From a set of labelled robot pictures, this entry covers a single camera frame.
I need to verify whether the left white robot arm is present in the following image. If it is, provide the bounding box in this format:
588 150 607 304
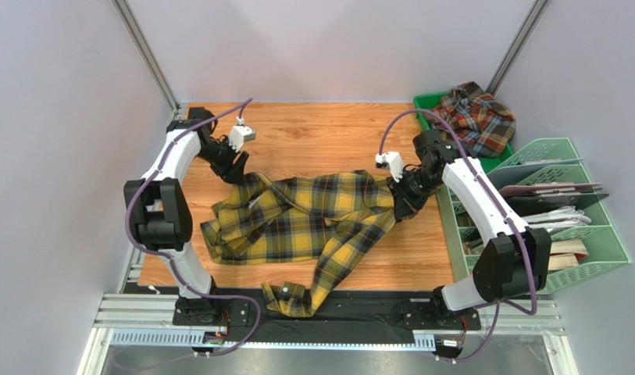
123 104 255 315

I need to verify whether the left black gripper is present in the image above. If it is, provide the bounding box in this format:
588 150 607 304
197 136 250 186

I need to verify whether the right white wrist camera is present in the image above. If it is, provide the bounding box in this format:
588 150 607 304
375 152 405 182

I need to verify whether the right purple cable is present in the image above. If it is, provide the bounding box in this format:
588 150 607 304
377 108 539 364

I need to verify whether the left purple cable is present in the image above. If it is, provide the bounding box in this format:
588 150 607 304
124 97 263 360

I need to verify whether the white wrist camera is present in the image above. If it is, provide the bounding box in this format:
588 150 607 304
228 125 256 152
375 152 405 182

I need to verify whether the green mesh file organizer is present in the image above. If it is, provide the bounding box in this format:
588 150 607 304
437 137 630 294

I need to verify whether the red book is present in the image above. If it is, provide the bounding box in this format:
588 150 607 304
548 239 589 272

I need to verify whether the aluminium frame rail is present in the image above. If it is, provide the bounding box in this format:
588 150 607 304
79 289 577 374

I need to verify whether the white paper stack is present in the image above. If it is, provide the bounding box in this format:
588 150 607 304
522 205 592 232

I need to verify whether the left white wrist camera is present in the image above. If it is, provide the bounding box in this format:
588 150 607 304
228 125 256 152

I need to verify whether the red plaid shirt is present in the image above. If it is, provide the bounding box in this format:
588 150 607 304
431 81 516 158

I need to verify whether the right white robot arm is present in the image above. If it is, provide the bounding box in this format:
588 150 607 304
376 130 551 312

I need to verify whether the yellow plaid long sleeve shirt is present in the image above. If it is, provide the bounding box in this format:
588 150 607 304
200 170 397 318

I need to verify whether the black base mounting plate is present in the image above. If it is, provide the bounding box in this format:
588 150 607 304
172 288 482 344

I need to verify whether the purple cable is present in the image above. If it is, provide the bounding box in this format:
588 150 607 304
124 97 263 360
377 108 539 364

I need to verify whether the green plastic bin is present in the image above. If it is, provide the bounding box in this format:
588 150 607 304
413 92 515 173

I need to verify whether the dark clipboard folder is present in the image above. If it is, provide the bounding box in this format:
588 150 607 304
499 182 610 216

